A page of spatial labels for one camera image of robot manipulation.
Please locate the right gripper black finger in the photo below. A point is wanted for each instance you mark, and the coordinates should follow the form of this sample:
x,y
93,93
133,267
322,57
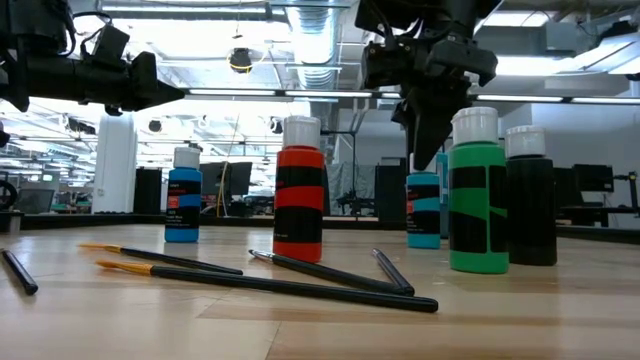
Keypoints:
x,y
430,130

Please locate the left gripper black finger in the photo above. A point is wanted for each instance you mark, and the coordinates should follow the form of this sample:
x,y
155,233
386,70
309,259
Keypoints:
x,y
169,95

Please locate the large green paint bottle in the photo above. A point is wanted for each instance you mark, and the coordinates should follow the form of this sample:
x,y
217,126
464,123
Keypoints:
x,y
475,160

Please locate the small teal paint bottle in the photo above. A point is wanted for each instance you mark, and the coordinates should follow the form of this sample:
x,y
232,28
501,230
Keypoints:
x,y
424,240

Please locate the small light blue paint bottle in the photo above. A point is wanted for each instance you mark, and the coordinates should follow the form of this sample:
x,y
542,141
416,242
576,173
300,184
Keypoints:
x,y
183,220

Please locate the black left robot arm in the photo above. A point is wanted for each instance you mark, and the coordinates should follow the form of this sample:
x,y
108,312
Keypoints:
x,y
60,80

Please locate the large black paint bottle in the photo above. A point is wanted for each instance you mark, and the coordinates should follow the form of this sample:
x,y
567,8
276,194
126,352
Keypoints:
x,y
531,210

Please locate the large orange-red paint bottle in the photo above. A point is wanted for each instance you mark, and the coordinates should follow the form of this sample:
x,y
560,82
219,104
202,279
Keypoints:
x,y
299,160

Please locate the black ceiling spotlight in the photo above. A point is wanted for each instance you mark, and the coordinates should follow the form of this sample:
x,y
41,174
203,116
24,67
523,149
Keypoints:
x,y
276,125
155,126

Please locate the black partition panel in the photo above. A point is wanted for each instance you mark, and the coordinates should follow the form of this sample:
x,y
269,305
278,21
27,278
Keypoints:
x,y
392,192

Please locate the black ceiling dome device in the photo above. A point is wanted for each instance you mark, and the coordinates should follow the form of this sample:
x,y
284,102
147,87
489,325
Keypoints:
x,y
240,60

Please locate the grey overhead rig bar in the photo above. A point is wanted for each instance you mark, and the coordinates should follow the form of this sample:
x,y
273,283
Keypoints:
x,y
185,9

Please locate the white building column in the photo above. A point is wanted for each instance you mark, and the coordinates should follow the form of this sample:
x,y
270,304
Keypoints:
x,y
115,165

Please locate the pair of black monitors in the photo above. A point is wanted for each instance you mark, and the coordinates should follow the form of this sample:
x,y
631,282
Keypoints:
x,y
220,179

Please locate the black cabinet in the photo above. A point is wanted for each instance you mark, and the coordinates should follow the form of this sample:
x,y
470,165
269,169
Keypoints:
x,y
148,192

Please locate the grey-green tarp curtain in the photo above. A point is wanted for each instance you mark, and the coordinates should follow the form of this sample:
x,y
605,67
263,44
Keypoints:
x,y
345,185

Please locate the long ceiling light strip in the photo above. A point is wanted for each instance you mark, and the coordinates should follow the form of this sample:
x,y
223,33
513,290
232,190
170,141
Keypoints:
x,y
325,93

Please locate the grey background chair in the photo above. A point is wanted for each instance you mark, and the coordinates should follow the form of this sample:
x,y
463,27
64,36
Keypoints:
x,y
35,201

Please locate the thin orange-bristle black paintbrush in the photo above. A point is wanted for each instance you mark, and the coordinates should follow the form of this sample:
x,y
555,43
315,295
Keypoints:
x,y
175,261

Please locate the black computer monitor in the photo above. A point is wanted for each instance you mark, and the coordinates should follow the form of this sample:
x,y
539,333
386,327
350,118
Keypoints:
x,y
593,177

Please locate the black round background object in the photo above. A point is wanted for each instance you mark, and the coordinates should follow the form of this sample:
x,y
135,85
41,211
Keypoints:
x,y
6,195

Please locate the silver-ferrule black paintbrush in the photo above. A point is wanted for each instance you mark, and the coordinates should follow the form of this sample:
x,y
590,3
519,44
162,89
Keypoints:
x,y
325,273

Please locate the black background desk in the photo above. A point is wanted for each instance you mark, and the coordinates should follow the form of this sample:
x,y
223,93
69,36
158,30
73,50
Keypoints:
x,y
600,210

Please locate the thick orange-bristle black paintbrush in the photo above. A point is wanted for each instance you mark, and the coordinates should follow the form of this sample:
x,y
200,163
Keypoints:
x,y
300,289

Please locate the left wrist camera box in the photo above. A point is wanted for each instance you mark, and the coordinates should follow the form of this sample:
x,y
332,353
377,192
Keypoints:
x,y
107,45

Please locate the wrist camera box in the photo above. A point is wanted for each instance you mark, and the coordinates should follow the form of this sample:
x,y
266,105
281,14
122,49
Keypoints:
x,y
380,65
107,45

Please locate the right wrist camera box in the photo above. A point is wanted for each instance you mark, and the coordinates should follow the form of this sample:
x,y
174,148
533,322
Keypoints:
x,y
380,65

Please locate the silver ceiling air duct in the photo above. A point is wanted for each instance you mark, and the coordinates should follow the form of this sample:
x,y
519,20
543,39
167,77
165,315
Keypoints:
x,y
315,40

